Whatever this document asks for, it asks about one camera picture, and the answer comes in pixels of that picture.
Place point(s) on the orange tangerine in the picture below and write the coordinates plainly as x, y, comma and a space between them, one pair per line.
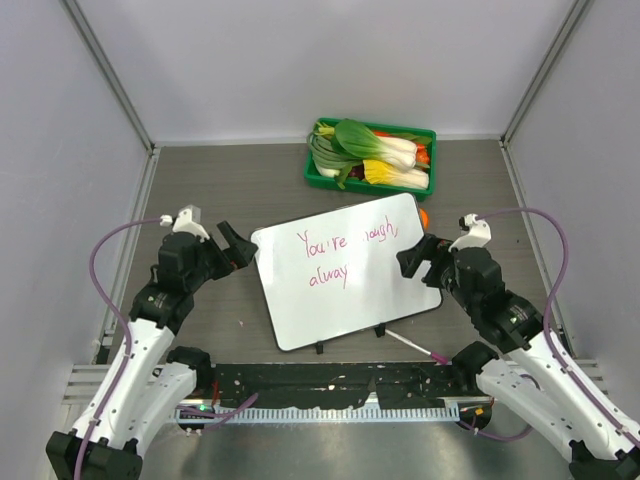
424, 218

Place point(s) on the green plastic tray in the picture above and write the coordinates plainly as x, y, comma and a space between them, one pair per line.
355, 182

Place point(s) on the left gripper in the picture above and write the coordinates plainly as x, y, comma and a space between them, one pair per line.
238, 254

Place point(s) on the white marker with pink cap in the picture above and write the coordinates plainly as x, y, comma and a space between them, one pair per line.
440, 359

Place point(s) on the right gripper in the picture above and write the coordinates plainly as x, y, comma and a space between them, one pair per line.
428, 247

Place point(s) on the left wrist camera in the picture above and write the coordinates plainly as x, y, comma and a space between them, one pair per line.
188, 221

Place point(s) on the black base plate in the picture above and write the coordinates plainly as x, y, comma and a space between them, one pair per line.
336, 386

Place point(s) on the yellow bok choy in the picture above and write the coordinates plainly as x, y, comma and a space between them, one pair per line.
381, 173

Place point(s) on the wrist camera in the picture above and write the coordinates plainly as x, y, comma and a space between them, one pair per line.
475, 233
188, 221

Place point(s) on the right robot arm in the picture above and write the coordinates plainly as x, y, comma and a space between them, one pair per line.
526, 368

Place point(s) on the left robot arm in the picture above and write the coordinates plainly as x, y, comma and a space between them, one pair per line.
148, 378

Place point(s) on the white whiteboard black frame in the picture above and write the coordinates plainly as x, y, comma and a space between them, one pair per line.
336, 273

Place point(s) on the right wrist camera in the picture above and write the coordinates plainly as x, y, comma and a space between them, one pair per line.
475, 233

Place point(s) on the white slotted cable duct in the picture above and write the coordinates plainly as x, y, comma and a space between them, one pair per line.
369, 413

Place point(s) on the green bok choy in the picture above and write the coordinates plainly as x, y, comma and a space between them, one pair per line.
360, 141

